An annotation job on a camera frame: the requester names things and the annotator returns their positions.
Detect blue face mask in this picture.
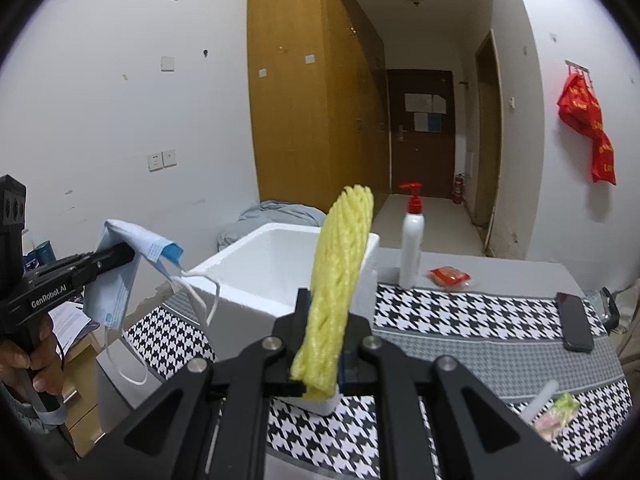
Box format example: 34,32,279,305
82,219,221,386

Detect white foam box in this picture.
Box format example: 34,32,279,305
181,223,380,416

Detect green and pink wrapper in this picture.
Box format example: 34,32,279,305
532,392,581,442

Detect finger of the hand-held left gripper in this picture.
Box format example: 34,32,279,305
84,258,136,286
96,243,137,267

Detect person's left forearm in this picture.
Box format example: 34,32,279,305
0,382,76,463

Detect grey cloth pile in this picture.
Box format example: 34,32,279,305
216,200,328,251

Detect dark brown door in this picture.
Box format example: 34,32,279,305
387,69,456,200

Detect white printed papers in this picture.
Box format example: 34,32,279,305
50,302,98,356

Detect white pump bottle red cap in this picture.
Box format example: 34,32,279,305
398,182,425,291

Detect grey houndstooth tablecloth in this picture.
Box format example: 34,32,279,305
95,247,633,480

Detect yellow foam net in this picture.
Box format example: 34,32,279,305
290,185,375,402

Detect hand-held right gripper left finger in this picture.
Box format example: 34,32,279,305
82,287,313,480

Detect wooden cabinet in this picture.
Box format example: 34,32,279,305
62,342,108,453

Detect wooden side door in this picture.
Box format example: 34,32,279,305
474,30,502,228

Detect red plastic bag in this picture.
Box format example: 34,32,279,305
557,72,603,136
590,130,617,186

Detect black smartphone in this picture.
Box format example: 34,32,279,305
556,291,596,352

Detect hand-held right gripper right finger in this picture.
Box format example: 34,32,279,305
338,315,588,480

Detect person's left hand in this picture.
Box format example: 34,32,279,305
0,314,65,395

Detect red snack packet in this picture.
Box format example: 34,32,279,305
427,266,472,291

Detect wooden wardrobe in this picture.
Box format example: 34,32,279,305
246,0,390,216

